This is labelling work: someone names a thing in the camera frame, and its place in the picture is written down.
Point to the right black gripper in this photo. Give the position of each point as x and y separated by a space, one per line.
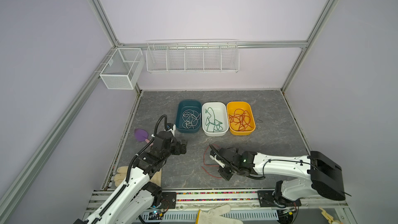
222 172

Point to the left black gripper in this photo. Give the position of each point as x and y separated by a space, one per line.
178 151

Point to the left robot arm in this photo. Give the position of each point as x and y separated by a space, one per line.
137 193

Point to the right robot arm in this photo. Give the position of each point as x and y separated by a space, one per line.
312 175

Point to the teal plastic bin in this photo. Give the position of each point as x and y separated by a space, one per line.
189 116

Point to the purple pink scoop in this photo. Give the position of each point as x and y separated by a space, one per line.
141 135

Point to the white glove yellow cuff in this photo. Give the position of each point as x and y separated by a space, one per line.
216 216

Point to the white plastic bin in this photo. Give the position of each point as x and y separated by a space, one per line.
214 119

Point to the yellow plastic bin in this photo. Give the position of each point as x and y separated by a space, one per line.
240 118

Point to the beige work glove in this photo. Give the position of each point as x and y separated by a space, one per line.
121 175

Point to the white mesh box basket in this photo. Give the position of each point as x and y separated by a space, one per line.
123 69

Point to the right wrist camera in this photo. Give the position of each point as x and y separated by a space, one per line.
214 156

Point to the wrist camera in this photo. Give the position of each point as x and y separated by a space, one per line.
214 156
171 128

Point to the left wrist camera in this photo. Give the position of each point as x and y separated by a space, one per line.
171 128

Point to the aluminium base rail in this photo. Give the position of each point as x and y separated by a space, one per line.
183 200

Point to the white wire wall basket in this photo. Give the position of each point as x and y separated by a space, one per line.
193 56

